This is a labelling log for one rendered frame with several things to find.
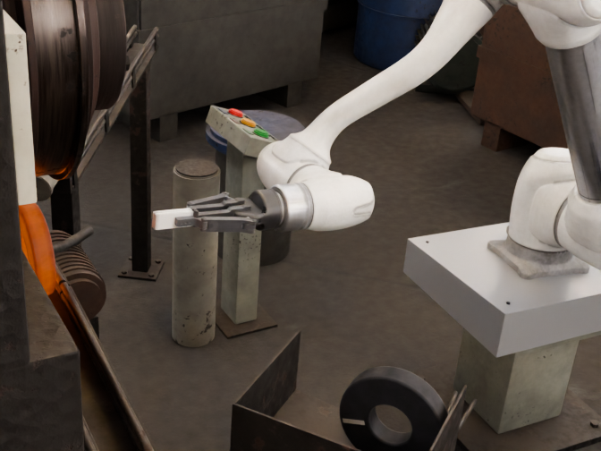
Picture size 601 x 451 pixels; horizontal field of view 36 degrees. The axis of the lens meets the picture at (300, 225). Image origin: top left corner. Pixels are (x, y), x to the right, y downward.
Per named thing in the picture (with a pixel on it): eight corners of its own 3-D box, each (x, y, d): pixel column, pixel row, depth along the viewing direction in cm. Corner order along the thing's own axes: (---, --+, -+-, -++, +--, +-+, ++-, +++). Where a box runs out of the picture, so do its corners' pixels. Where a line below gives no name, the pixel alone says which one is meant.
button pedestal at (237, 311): (231, 344, 257) (240, 139, 228) (196, 301, 275) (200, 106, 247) (282, 331, 265) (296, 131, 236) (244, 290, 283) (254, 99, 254)
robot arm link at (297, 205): (285, 216, 180) (258, 220, 177) (292, 174, 176) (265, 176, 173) (308, 238, 173) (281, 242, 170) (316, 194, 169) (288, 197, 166)
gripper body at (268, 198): (282, 236, 170) (237, 242, 165) (261, 216, 176) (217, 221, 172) (288, 199, 167) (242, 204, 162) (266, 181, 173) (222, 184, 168)
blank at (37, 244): (29, 312, 154) (48, 308, 155) (40, 277, 141) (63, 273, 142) (4, 229, 158) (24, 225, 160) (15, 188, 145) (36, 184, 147)
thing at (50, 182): (23, 199, 188) (20, 174, 184) (38, 177, 195) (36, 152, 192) (52, 203, 187) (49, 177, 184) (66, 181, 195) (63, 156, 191)
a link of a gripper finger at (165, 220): (190, 225, 164) (191, 226, 163) (153, 228, 160) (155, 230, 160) (191, 208, 162) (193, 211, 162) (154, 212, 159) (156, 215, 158)
